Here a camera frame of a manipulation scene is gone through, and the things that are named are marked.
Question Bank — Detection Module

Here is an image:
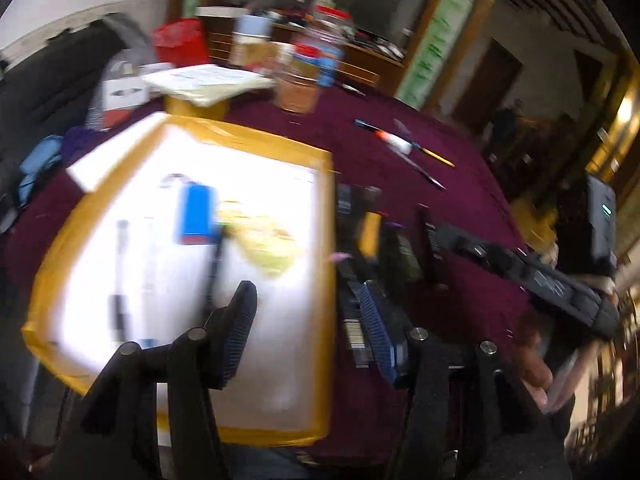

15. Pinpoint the red plastic basket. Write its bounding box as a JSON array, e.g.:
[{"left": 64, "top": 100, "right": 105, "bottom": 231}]
[{"left": 152, "top": 17, "right": 211, "bottom": 67}]

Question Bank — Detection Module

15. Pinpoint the yellow pencil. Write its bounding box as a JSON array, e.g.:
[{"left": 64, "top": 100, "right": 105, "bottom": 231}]
[{"left": 410, "top": 143, "right": 456, "bottom": 169}]

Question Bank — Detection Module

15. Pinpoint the stack of white papers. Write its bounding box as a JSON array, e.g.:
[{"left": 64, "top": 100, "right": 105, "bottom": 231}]
[{"left": 142, "top": 63, "right": 277, "bottom": 107}]

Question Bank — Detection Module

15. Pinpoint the jar with red lid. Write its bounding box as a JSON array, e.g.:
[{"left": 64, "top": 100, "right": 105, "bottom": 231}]
[{"left": 274, "top": 44, "right": 327, "bottom": 114}]

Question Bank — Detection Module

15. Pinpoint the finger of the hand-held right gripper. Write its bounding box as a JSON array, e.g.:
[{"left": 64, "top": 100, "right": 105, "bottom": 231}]
[{"left": 425, "top": 222, "right": 528, "bottom": 286}]

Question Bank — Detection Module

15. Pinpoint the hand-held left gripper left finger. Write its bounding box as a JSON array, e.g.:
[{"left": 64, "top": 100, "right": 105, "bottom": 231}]
[{"left": 45, "top": 280, "right": 259, "bottom": 480}]

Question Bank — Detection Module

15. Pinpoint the dark cloth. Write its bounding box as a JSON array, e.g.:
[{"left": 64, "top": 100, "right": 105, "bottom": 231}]
[{"left": 0, "top": 24, "right": 156, "bottom": 241}]

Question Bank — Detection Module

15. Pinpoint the yellow-rimmed white tray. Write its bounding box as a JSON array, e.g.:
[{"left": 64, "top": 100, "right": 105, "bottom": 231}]
[{"left": 22, "top": 111, "right": 337, "bottom": 448}]

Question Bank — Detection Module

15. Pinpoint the maroon tablecloth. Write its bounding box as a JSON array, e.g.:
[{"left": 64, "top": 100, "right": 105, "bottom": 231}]
[{"left": 0, "top": 85, "right": 551, "bottom": 467}]

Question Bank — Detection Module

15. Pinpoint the black pen with silver tip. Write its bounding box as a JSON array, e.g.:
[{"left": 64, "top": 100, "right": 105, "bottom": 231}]
[{"left": 399, "top": 152, "right": 447, "bottom": 192}]

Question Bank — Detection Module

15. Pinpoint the black memory module white label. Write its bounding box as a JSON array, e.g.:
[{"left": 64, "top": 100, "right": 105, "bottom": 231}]
[{"left": 337, "top": 259, "right": 377, "bottom": 367}]

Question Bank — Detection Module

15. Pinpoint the white cardboard box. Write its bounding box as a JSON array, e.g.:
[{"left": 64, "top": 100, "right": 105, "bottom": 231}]
[{"left": 102, "top": 62, "right": 174, "bottom": 112}]

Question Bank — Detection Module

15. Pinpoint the brown wooden door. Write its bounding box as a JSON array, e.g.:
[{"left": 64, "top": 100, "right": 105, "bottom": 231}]
[{"left": 452, "top": 37, "right": 524, "bottom": 127}]

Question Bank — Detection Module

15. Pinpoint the dark green circuit board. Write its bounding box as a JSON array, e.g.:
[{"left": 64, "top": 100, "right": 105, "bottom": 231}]
[{"left": 382, "top": 224, "right": 424, "bottom": 284}]

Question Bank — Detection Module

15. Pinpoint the black cable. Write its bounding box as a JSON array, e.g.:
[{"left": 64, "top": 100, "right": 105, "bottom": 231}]
[{"left": 204, "top": 237, "right": 227, "bottom": 307}]

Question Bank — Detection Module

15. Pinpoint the white glue stick orange cap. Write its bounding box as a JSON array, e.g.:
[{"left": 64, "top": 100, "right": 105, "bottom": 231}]
[{"left": 374, "top": 130, "right": 417, "bottom": 157}]

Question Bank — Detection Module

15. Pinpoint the blue cylindrical battery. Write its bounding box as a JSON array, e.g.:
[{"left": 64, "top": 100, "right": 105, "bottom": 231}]
[{"left": 172, "top": 185, "right": 222, "bottom": 246}]

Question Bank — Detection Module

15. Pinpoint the pale yellow crumpled bag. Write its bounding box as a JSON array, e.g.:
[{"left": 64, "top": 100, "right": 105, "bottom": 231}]
[{"left": 219, "top": 200, "right": 297, "bottom": 273}]

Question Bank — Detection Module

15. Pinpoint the jar with pale blue lid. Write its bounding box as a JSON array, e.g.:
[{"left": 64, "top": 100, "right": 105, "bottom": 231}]
[{"left": 231, "top": 13, "right": 274, "bottom": 69}]

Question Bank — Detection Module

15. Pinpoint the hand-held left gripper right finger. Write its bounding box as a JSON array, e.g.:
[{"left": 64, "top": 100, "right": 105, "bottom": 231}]
[{"left": 357, "top": 280, "right": 571, "bottom": 480}]

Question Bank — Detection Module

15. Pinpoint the white scroll with green writing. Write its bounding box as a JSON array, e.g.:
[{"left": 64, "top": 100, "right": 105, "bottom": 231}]
[{"left": 394, "top": 0, "right": 502, "bottom": 107}]

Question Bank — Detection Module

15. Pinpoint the person's right hand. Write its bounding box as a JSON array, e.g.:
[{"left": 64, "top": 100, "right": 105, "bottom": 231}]
[{"left": 516, "top": 310, "right": 556, "bottom": 407}]

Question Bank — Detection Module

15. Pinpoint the purple cloth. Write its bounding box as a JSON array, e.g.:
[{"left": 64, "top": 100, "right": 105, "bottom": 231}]
[{"left": 62, "top": 126, "right": 103, "bottom": 162}]

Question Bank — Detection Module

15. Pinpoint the blue cloth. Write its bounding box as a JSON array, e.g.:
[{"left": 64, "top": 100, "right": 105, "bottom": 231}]
[{"left": 19, "top": 135, "right": 65, "bottom": 207}]

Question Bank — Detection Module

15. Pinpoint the black module with orange label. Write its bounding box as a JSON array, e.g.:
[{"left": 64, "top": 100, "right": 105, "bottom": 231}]
[{"left": 360, "top": 211, "right": 385, "bottom": 261}]

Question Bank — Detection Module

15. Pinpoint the gold framed panel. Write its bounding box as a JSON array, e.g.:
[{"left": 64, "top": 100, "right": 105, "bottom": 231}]
[{"left": 584, "top": 45, "right": 640, "bottom": 187}]

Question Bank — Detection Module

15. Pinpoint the plastic bottle with blue label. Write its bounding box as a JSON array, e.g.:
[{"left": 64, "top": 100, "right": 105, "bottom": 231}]
[{"left": 300, "top": 0, "right": 354, "bottom": 88}]

